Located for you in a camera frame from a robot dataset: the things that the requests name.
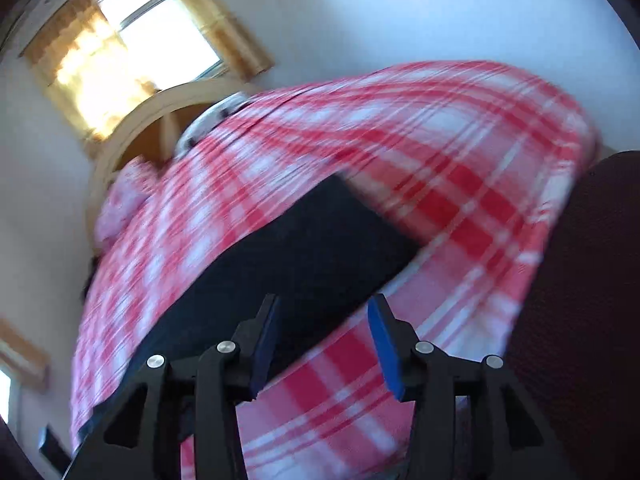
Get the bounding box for dark navy pants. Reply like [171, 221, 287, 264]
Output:
[77, 171, 424, 443]

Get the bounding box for dark maroon cloth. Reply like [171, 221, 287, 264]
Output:
[506, 151, 640, 479]

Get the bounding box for pink floral pillow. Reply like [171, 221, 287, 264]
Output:
[93, 156, 160, 254]

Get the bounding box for red white plaid bedspread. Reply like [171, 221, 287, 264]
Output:
[69, 58, 601, 480]

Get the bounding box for cream wooden headboard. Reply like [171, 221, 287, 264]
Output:
[86, 76, 260, 256]

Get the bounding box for white patterned pillow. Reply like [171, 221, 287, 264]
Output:
[174, 92, 250, 160]

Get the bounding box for yellow right curtain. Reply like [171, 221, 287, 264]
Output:
[178, 0, 273, 81]

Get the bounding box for yellow curtain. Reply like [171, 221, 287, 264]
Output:
[21, 0, 158, 159]
[178, 0, 273, 81]

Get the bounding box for yellow left curtain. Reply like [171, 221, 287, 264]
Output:
[21, 0, 158, 159]

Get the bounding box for bright window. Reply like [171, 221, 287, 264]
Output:
[98, 0, 221, 90]

